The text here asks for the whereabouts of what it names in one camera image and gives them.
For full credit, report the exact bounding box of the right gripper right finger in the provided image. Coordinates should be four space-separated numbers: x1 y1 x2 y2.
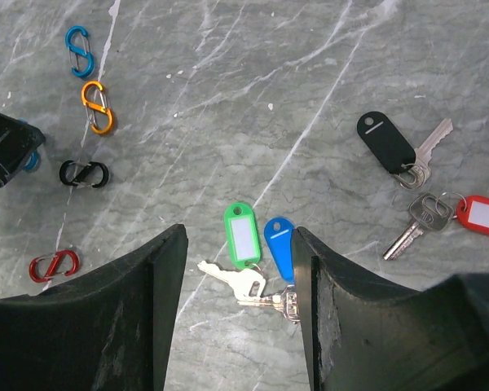
291 227 489 390

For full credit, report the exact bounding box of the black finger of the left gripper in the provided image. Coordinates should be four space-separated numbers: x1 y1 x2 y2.
0 113 46 188

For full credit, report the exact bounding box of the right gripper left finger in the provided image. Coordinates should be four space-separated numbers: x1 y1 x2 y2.
0 224 187 390

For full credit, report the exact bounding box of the blue s-carabiner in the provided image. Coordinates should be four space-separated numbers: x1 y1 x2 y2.
65 25 95 79
18 117 42 172

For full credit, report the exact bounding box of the black S-carabiner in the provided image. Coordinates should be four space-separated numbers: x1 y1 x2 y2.
59 160 110 189

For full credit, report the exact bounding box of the green tag key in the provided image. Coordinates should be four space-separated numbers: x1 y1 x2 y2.
197 202 267 302

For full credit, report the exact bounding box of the red S-carabiner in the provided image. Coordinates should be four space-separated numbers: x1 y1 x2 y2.
29 249 80 283

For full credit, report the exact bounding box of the orange S-carabiner centre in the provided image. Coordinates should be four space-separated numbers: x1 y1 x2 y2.
81 81 114 135

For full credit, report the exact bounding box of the red tag key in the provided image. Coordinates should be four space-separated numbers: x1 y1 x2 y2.
383 193 489 261

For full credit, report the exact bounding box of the black tag key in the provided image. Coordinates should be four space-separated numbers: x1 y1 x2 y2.
356 111 453 190

